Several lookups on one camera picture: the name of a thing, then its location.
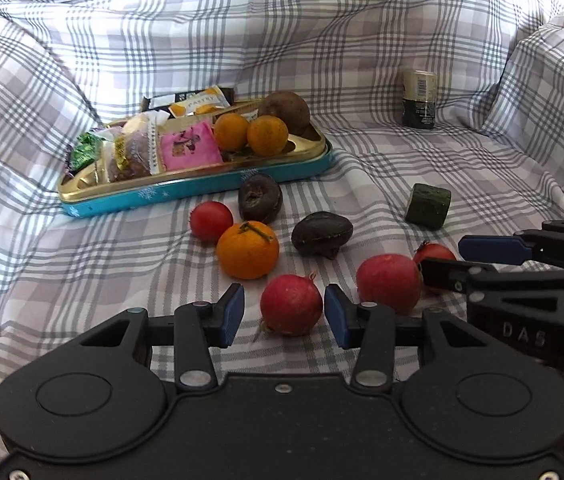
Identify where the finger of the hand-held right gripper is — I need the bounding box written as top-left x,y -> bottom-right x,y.
421,257 -> 503,297
458,219 -> 564,267

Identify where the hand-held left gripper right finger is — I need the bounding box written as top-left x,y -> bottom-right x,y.
324,283 -> 494,394

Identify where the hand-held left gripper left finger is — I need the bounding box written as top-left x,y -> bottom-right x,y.
80,283 -> 246,394

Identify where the small red round fruit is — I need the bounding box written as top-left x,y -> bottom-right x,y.
413,241 -> 458,296

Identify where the orange mandarin with stem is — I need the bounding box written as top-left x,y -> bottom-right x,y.
217,220 -> 281,280

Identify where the dark green cube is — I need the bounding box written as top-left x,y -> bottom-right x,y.
405,183 -> 452,231

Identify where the red tomato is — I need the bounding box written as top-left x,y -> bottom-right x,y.
190,201 -> 235,245

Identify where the dark purple fruit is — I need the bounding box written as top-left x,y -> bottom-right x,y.
238,172 -> 283,225
291,212 -> 355,260

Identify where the teal and gold tin tray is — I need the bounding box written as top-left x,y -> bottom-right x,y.
58,100 -> 333,219

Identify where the cream and green can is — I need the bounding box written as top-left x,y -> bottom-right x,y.
402,69 -> 438,130

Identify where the pink snack packet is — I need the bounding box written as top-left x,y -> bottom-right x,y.
159,121 -> 224,172

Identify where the plaid pillow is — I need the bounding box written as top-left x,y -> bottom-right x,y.
0,7 -> 105,286
482,12 -> 564,216

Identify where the clear wrapped pastry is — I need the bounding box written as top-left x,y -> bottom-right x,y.
110,112 -> 169,182

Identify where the brown round fruit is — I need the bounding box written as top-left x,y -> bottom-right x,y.
258,91 -> 311,136

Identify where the yellow and white snack packet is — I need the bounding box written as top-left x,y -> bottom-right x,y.
168,87 -> 227,117

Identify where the green foil candy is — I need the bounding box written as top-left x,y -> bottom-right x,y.
66,132 -> 103,172

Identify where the dark snack packet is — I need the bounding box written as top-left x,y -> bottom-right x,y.
140,89 -> 237,112

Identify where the grey plaid bed sheet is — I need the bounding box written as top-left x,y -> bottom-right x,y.
0,0 -> 564,480

